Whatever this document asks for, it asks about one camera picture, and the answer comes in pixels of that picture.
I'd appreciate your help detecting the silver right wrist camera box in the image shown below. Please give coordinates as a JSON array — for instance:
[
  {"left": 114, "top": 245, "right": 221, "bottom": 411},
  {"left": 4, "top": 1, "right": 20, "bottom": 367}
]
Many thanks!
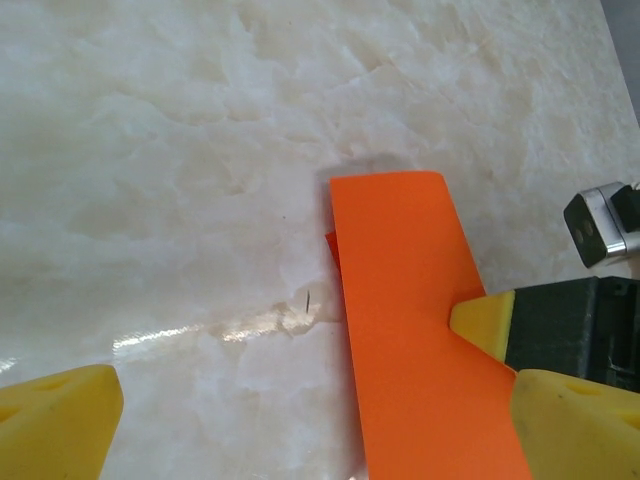
[{"left": 563, "top": 181, "right": 640, "bottom": 270}]

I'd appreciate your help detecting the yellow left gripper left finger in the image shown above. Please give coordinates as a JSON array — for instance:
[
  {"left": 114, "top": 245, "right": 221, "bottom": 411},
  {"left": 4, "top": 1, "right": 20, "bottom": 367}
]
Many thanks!
[{"left": 0, "top": 364, "right": 125, "bottom": 480}]

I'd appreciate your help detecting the orange paper sheet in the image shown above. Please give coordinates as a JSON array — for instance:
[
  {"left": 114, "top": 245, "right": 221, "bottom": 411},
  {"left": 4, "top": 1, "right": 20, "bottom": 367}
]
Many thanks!
[{"left": 323, "top": 170, "right": 535, "bottom": 480}]

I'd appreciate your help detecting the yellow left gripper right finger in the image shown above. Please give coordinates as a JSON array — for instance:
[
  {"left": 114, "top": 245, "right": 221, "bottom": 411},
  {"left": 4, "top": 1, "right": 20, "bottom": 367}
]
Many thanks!
[{"left": 509, "top": 369, "right": 640, "bottom": 480}]

